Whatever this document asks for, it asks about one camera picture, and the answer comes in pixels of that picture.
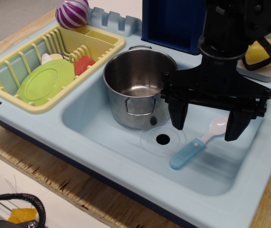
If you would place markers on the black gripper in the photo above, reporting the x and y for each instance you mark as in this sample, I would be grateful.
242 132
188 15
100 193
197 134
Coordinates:
216 84

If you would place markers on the blue handled white spoon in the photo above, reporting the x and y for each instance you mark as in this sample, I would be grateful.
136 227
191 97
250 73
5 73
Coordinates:
217 127

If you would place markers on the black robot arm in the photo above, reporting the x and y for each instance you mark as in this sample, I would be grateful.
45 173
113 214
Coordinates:
231 26

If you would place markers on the stainless steel pot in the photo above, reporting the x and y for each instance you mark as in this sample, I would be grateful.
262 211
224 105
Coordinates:
133 80

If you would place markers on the grey toy faucet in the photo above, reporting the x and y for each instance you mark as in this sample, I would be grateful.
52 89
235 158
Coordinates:
261 74

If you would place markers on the yellow toy potato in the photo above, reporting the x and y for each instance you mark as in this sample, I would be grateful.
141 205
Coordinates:
258 55

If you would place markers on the dark blue plastic bin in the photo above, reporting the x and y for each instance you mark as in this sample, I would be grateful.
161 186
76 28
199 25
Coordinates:
174 24

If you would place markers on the red toy food block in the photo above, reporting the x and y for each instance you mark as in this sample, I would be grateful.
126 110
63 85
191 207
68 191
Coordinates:
82 64

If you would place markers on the green plastic plate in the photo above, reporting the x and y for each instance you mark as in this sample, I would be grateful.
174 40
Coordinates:
46 81

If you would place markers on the purple striped toy onion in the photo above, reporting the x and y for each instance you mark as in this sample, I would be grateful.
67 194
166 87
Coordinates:
72 14

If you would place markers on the white purple toy slice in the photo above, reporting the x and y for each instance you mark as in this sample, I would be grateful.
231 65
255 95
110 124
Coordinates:
48 57

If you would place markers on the yellow dish rack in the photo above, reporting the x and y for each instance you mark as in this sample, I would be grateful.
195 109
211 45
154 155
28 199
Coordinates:
89 41

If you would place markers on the yellow tape piece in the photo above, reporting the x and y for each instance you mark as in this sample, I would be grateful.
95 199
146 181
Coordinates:
22 215

